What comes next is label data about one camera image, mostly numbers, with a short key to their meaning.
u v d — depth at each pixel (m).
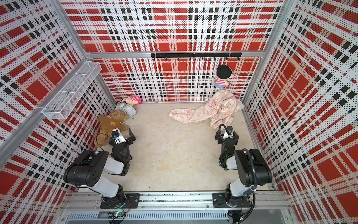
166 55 0.88
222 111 1.07
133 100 1.15
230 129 0.77
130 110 1.04
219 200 0.73
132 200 0.74
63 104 0.70
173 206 0.72
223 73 0.93
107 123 0.98
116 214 0.69
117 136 0.73
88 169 0.46
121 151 0.68
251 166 0.44
